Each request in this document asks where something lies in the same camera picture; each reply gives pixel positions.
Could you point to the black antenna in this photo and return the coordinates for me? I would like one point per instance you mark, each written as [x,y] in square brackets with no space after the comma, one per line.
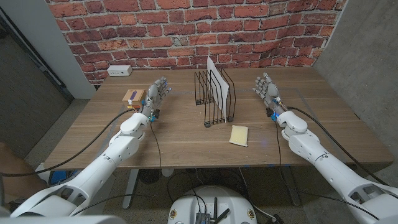
[215,205]
[224,214]

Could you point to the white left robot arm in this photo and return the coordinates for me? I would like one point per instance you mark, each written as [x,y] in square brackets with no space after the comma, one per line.
[102,161]

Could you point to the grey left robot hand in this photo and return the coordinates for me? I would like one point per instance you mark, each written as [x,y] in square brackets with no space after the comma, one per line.
[154,96]

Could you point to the grey computer box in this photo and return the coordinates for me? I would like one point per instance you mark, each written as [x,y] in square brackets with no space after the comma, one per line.
[202,218]

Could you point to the white robot torso base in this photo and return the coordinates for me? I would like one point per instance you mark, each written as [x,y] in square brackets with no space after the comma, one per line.
[186,202]

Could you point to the red brick printed backdrop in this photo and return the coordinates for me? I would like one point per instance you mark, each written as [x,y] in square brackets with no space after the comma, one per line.
[192,28]

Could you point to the yellow sponge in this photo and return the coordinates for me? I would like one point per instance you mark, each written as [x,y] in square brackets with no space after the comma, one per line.
[238,136]

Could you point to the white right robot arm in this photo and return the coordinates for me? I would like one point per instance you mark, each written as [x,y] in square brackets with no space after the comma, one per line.
[326,168]

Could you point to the white table leg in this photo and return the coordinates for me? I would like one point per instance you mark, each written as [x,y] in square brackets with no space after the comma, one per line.
[130,186]

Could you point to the white power strip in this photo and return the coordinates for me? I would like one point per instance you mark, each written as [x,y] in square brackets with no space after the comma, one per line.
[119,70]

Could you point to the white paper file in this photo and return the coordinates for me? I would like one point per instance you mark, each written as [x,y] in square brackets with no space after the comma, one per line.
[219,84]

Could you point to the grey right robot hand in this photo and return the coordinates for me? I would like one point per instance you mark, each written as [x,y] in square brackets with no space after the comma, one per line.
[270,93]

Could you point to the person's leg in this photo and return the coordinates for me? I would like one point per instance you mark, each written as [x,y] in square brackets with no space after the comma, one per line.
[18,174]

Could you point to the blue item under table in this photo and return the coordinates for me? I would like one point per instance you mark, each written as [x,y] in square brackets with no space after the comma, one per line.
[60,178]

